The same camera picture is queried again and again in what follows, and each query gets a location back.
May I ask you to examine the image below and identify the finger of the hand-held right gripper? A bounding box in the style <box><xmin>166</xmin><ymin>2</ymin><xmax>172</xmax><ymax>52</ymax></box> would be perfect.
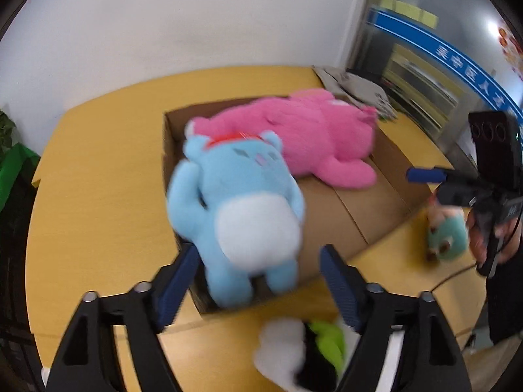
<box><xmin>435</xmin><ymin>182</ymin><xmax>477</xmax><ymax>210</ymax></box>
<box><xmin>406</xmin><ymin>166</ymin><xmax>454</xmax><ymax>183</ymax></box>

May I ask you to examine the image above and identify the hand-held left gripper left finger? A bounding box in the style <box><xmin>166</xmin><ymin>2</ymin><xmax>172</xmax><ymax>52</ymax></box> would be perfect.
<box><xmin>47</xmin><ymin>245</ymin><xmax>201</xmax><ymax>392</ymax></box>

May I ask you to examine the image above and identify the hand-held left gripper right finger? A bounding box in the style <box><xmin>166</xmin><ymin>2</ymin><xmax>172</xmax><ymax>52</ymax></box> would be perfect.
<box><xmin>319</xmin><ymin>245</ymin><xmax>473</xmax><ymax>392</ymax></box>

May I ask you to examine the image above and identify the small teal-haired doll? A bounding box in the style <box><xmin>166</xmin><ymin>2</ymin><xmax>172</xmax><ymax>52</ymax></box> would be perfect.
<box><xmin>425</xmin><ymin>195</ymin><xmax>469</xmax><ymax>264</ymax></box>

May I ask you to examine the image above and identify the brown cardboard box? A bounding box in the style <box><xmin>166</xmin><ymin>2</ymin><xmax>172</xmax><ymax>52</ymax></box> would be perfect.
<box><xmin>162</xmin><ymin>96</ymin><xmax>434</xmax><ymax>320</ymax></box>

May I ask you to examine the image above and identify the panda plush toy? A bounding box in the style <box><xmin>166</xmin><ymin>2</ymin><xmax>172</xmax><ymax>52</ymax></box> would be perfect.
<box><xmin>253</xmin><ymin>318</ymin><xmax>361</xmax><ymax>392</ymax></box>

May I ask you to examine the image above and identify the blue plush toy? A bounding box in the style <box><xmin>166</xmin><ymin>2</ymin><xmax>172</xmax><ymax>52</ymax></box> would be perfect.
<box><xmin>166</xmin><ymin>130</ymin><xmax>308</xmax><ymax>309</ymax></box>

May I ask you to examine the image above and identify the wooden desktop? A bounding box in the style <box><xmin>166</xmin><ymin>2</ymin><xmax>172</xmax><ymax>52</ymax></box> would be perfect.
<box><xmin>25</xmin><ymin>65</ymin><xmax>492</xmax><ymax>392</ymax></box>

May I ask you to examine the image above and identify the person's right hand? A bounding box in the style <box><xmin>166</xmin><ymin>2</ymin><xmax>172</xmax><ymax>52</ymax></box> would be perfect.
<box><xmin>466</xmin><ymin>211</ymin><xmax>523</xmax><ymax>264</ymax></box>

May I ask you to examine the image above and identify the yellow framed panel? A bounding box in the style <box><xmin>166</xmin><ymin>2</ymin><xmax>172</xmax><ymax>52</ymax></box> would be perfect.
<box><xmin>383</xmin><ymin>43</ymin><xmax>462</xmax><ymax>132</ymax></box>

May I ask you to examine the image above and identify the red window sticker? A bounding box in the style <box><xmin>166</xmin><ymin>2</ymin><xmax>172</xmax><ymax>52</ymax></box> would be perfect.
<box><xmin>498</xmin><ymin>24</ymin><xmax>523</xmax><ymax>75</ymax></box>

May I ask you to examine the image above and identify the pink plush toy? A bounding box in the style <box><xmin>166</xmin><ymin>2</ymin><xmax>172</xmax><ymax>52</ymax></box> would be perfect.
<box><xmin>186</xmin><ymin>88</ymin><xmax>379</xmax><ymax>191</ymax></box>

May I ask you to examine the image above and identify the blue glass banner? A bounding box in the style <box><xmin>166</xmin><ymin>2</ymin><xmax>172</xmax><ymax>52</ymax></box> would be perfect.
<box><xmin>365</xmin><ymin>6</ymin><xmax>523</xmax><ymax>111</ymax></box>

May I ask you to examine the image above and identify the person's body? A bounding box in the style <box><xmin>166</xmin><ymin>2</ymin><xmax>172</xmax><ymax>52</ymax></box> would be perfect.
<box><xmin>460</xmin><ymin>229</ymin><xmax>523</xmax><ymax>392</ymax></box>

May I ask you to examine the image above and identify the green cloth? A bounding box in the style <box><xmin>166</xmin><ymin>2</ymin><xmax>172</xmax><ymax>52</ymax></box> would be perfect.
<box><xmin>0</xmin><ymin>143</ymin><xmax>42</xmax><ymax>214</ymax></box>

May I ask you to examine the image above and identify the large potted green plant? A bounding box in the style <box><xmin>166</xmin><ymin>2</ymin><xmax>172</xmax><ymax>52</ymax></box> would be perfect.
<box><xmin>0</xmin><ymin>108</ymin><xmax>19</xmax><ymax>156</ymax></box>

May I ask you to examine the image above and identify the black cable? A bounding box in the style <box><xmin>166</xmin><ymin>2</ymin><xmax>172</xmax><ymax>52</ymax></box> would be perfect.
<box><xmin>432</xmin><ymin>263</ymin><xmax>480</xmax><ymax>291</ymax></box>

